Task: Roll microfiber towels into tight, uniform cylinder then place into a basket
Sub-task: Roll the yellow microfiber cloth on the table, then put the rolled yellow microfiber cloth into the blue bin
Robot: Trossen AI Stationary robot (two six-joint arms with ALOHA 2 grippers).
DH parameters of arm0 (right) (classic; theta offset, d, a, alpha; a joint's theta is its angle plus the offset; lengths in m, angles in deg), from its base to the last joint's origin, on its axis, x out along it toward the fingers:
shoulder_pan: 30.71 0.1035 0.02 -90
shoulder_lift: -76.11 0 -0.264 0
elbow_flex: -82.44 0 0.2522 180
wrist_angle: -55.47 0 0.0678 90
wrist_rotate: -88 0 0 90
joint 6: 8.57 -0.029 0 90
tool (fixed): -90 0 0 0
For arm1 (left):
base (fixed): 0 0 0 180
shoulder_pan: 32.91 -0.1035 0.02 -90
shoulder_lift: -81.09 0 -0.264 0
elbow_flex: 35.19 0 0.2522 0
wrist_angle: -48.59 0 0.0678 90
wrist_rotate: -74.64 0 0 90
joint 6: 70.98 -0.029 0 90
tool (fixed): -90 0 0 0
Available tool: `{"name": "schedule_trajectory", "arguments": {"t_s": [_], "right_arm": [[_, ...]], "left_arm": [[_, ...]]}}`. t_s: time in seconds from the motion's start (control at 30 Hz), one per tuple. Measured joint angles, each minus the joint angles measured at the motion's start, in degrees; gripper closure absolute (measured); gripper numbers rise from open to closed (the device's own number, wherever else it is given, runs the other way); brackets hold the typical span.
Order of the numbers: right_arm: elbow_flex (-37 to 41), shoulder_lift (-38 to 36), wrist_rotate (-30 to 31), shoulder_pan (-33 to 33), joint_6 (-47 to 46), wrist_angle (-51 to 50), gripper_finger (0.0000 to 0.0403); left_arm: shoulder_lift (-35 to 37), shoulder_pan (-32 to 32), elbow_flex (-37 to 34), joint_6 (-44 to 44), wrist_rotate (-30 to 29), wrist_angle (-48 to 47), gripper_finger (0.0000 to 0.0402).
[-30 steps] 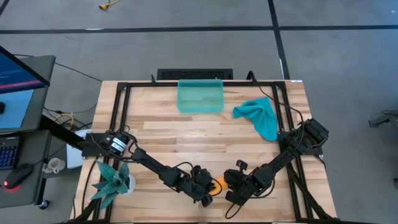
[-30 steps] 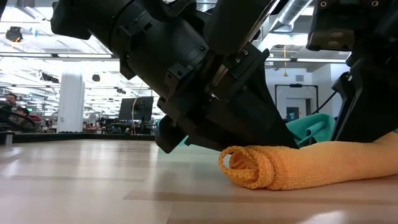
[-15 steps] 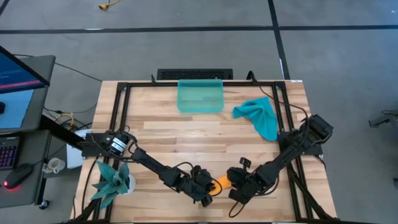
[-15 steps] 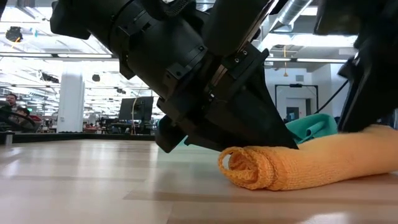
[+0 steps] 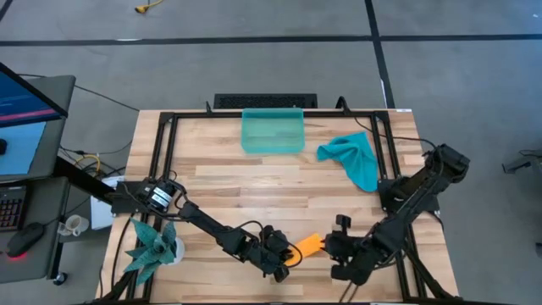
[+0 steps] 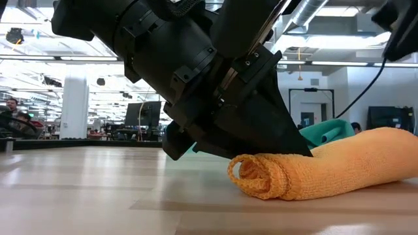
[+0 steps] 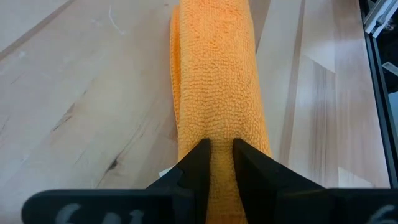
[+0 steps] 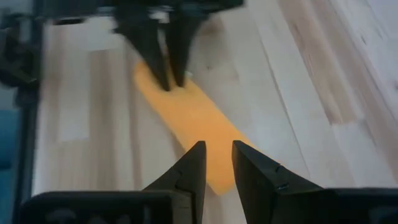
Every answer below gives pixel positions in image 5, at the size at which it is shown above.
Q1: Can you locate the teal microfiber towel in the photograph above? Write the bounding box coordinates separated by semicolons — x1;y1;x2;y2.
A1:
316;131;379;193

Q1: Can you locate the black stand foot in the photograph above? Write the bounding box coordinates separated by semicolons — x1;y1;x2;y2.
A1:
501;148;542;175

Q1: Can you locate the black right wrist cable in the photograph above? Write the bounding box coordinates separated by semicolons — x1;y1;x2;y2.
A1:
338;277;361;304

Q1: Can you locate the teal translucent plastic basket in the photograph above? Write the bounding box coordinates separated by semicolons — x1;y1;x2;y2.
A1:
241;107;306;155

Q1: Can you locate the grey keyboard desk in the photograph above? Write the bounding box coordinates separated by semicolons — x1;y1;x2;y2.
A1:
0;176;71;284

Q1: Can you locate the black metal table frame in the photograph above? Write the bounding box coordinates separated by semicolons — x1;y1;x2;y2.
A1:
95;108;462;305

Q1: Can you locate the yellow floor cable plug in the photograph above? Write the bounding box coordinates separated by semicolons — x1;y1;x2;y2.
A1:
134;0;164;14

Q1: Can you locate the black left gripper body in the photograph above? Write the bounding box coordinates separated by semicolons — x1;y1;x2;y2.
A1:
260;226;297;272

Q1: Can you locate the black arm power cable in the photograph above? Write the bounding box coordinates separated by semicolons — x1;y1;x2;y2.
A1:
336;96;437;149

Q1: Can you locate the white paper sheet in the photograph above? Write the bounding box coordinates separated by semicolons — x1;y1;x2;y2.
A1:
90;175;124;231

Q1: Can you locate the white mug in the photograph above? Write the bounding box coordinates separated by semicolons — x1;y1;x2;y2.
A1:
57;214;91;237

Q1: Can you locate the black computer mouse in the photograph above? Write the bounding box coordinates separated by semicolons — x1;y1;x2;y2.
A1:
6;222;47;259

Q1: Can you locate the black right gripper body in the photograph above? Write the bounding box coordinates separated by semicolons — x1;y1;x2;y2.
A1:
324;231;373;286

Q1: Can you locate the black desk support beam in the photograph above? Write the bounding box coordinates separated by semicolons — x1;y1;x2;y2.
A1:
53;156;118;204

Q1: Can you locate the artificial plant in white pot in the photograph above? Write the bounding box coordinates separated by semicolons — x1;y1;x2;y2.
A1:
123;216;186;286

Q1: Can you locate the backlit computer keyboard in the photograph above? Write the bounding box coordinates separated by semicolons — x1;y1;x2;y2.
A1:
0;185;25;233

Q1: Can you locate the orange microfiber towel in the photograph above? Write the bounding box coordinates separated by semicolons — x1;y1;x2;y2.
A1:
284;233;325;268

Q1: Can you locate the computer monitor with blue screen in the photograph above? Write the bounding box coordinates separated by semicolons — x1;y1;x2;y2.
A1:
0;62;69;129

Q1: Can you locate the yellow coiled cable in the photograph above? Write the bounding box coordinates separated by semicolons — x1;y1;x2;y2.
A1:
74;153;103;178

